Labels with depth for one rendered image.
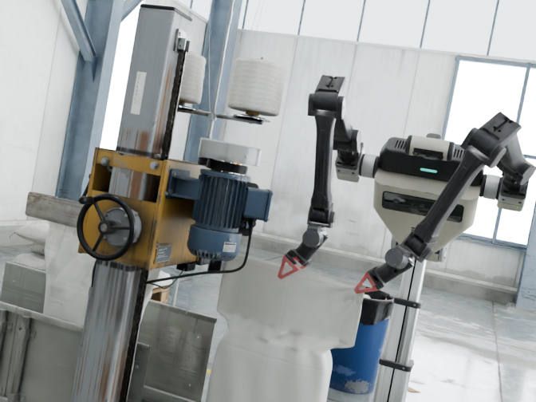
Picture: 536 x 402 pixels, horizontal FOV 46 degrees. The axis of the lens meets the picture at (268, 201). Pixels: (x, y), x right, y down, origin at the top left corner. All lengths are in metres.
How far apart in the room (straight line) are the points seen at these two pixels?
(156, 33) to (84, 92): 6.28
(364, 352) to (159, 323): 1.95
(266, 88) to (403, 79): 8.42
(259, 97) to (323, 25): 8.87
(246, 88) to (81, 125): 6.24
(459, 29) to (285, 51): 2.76
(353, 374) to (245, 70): 2.81
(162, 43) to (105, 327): 0.82
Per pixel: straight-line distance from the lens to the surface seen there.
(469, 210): 2.39
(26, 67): 7.46
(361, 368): 4.35
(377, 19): 10.59
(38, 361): 2.38
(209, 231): 1.78
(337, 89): 1.96
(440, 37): 10.39
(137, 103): 1.84
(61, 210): 2.52
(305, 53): 10.69
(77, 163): 8.07
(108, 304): 1.89
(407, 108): 10.20
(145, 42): 1.87
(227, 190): 1.78
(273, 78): 1.93
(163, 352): 2.71
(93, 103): 8.02
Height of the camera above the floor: 1.37
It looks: 3 degrees down
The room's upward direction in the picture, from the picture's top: 10 degrees clockwise
